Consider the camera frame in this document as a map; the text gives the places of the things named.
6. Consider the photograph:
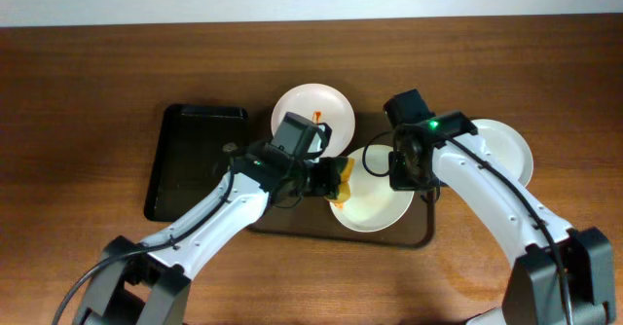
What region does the brown serving tray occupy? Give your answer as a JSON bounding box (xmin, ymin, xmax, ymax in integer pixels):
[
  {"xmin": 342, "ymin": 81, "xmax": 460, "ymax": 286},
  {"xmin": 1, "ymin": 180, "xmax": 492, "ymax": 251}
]
[{"xmin": 249, "ymin": 107, "xmax": 435, "ymax": 250}]

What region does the green and orange sponge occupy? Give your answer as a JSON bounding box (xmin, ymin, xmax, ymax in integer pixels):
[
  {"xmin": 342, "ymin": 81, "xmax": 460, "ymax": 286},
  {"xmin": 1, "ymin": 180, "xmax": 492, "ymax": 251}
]
[{"xmin": 324, "ymin": 157, "xmax": 355, "ymax": 204}]

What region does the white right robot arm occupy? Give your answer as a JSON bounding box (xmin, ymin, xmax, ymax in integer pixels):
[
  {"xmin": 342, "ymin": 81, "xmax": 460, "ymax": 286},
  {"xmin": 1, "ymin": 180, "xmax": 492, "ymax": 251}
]
[{"xmin": 394, "ymin": 121, "xmax": 617, "ymax": 325}]

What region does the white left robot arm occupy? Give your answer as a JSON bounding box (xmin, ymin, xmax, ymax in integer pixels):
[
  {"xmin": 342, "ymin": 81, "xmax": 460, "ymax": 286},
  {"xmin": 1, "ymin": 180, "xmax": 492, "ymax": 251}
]
[{"xmin": 72, "ymin": 141, "xmax": 354, "ymax": 324}]

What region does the black water tray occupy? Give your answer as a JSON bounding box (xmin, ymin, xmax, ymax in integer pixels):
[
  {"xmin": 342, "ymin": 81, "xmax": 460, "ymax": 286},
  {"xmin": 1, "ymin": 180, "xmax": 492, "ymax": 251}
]
[{"xmin": 143, "ymin": 104, "xmax": 248, "ymax": 222}]

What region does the white plate with ketchup streak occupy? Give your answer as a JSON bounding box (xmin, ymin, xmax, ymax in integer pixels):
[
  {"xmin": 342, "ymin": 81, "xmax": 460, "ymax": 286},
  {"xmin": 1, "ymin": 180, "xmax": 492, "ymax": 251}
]
[{"xmin": 271, "ymin": 84, "xmax": 355, "ymax": 157}]

